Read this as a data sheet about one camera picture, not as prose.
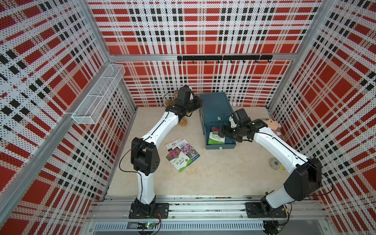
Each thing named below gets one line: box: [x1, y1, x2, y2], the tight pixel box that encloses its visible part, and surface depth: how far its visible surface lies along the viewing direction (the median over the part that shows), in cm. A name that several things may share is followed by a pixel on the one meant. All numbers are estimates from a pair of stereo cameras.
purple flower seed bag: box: [180, 139, 201, 161], surface depth 97 cm
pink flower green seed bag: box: [165, 146, 192, 173], surface depth 93 cm
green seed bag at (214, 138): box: [207, 126, 226, 145], surface depth 93 cm
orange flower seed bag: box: [164, 138, 182, 153], surface depth 100 cm
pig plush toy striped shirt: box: [260, 117, 282, 136], surface depth 103 cm
